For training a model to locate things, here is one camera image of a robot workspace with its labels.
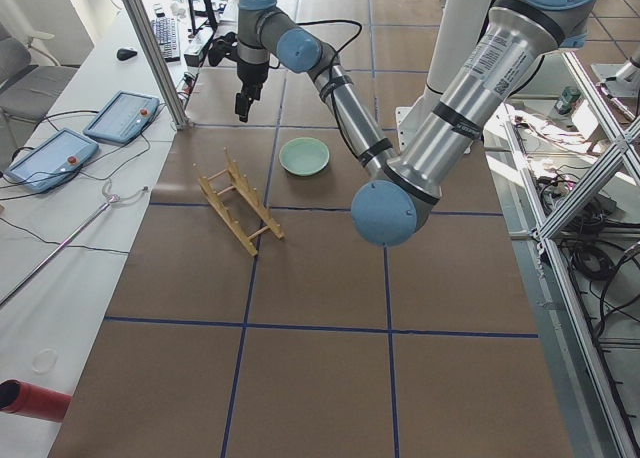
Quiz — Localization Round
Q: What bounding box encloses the light green plate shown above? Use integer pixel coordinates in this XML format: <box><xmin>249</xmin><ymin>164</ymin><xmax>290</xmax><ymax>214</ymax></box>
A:
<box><xmin>279</xmin><ymin>137</ymin><xmax>330</xmax><ymax>177</ymax></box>

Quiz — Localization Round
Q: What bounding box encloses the aluminium side frame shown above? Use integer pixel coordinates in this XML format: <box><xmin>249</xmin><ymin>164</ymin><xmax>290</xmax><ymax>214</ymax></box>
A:
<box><xmin>504</xmin><ymin>47</ymin><xmax>640</xmax><ymax>458</ymax></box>

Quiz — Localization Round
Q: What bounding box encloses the wooden dish rack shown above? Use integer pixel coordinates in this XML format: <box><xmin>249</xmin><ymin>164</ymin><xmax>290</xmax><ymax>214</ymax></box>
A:
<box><xmin>194</xmin><ymin>148</ymin><xmax>284</xmax><ymax>257</ymax></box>

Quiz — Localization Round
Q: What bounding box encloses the black computer mouse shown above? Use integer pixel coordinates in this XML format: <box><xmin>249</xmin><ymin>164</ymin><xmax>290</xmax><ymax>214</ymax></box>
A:
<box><xmin>116</xmin><ymin>48</ymin><xmax>138</xmax><ymax>61</ymax></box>

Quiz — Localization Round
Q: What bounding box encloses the upper blue teach pendant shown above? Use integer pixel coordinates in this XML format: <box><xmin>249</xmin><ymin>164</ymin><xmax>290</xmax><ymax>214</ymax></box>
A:
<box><xmin>83</xmin><ymin>91</ymin><xmax>160</xmax><ymax>144</ymax></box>

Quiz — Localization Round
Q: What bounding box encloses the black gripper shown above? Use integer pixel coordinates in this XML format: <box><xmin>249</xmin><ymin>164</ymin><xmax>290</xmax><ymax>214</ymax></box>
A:
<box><xmin>235</xmin><ymin>60</ymin><xmax>269</xmax><ymax>123</ymax></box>

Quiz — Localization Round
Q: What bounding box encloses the grey office chair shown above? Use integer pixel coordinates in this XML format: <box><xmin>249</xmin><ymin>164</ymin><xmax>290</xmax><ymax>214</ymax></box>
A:
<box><xmin>1</xmin><ymin>25</ymin><xmax>78</xmax><ymax>147</ymax></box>

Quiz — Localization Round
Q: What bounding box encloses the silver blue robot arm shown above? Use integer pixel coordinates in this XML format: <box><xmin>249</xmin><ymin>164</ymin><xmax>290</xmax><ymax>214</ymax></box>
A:
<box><xmin>236</xmin><ymin>0</ymin><xmax>597</xmax><ymax>246</ymax></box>

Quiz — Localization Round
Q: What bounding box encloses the black keyboard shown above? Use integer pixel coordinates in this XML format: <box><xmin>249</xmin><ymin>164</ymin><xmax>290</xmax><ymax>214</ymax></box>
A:
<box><xmin>150</xmin><ymin>16</ymin><xmax>181</xmax><ymax>62</ymax></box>

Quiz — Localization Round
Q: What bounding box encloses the red cylinder tube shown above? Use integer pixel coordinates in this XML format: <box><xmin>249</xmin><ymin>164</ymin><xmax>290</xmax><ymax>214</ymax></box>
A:
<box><xmin>1</xmin><ymin>379</ymin><xmax>72</xmax><ymax>423</ymax></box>

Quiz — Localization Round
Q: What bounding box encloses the green can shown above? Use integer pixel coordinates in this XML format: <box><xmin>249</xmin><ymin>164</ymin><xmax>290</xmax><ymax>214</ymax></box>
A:
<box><xmin>554</xmin><ymin>86</ymin><xmax>581</xmax><ymax>115</ymax></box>

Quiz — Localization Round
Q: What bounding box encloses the metal reacher grabber tool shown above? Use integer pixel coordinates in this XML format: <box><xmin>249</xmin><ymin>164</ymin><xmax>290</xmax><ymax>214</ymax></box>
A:
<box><xmin>1</xmin><ymin>181</ymin><xmax>150</xmax><ymax>308</ymax></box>

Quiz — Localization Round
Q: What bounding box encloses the lower blue teach pendant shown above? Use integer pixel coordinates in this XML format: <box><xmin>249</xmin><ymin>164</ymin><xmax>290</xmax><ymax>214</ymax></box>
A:
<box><xmin>4</xmin><ymin>128</ymin><xmax>99</xmax><ymax>192</ymax></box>

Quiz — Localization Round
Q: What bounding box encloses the blue teach pendant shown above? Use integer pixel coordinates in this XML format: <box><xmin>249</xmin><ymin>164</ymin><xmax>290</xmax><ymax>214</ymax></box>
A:
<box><xmin>83</xmin><ymin>91</ymin><xmax>160</xmax><ymax>144</ymax></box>
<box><xmin>4</xmin><ymin>128</ymin><xmax>99</xmax><ymax>192</ymax></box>

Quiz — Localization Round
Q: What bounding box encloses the aluminium frame post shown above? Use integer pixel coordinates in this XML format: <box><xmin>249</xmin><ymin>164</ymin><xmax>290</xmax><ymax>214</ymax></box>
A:
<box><xmin>121</xmin><ymin>0</ymin><xmax>189</xmax><ymax>130</ymax></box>

